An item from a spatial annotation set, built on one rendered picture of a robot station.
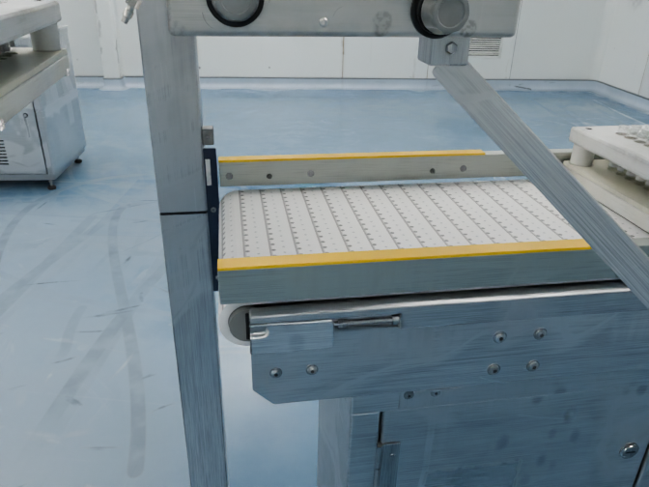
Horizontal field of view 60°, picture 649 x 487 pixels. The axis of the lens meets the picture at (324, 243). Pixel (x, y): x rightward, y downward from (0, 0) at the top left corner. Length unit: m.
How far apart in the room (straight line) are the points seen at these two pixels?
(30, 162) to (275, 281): 2.83
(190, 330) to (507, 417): 0.43
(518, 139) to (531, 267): 0.13
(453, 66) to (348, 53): 5.34
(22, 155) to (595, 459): 2.91
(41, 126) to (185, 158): 2.47
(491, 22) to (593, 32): 6.12
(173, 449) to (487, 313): 1.13
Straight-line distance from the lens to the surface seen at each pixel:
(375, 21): 0.37
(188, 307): 0.81
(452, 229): 0.62
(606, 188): 0.75
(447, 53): 0.43
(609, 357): 0.63
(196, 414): 0.92
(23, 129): 3.20
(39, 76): 0.57
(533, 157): 0.44
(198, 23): 0.36
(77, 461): 1.57
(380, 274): 0.47
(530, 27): 6.23
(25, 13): 0.56
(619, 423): 0.79
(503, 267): 0.51
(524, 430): 0.73
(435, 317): 0.51
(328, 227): 0.60
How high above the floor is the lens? 1.08
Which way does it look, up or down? 26 degrees down
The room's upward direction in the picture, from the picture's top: 1 degrees clockwise
